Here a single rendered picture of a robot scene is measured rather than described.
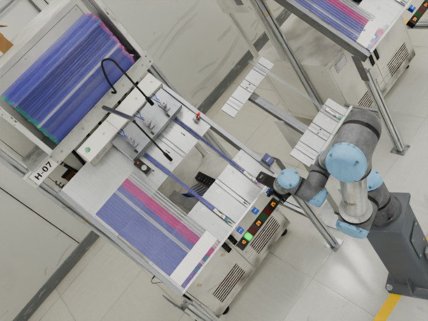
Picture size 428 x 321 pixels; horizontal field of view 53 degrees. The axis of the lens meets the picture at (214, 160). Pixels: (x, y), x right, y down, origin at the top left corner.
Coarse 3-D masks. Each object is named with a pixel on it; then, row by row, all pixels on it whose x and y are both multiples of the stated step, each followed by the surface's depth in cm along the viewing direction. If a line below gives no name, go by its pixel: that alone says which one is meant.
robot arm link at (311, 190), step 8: (312, 176) 164; (320, 176) 163; (304, 184) 161; (312, 184) 162; (320, 184) 162; (296, 192) 162; (304, 192) 161; (312, 192) 161; (320, 192) 161; (304, 200) 163; (312, 200) 161; (320, 200) 160
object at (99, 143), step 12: (144, 84) 200; (156, 84) 200; (132, 96) 198; (144, 96) 198; (120, 108) 196; (132, 108) 196; (108, 120) 195; (120, 120) 195; (96, 132) 193; (108, 132) 193; (84, 144) 191; (96, 144) 192; (108, 144) 194; (84, 156) 190; (96, 156) 192
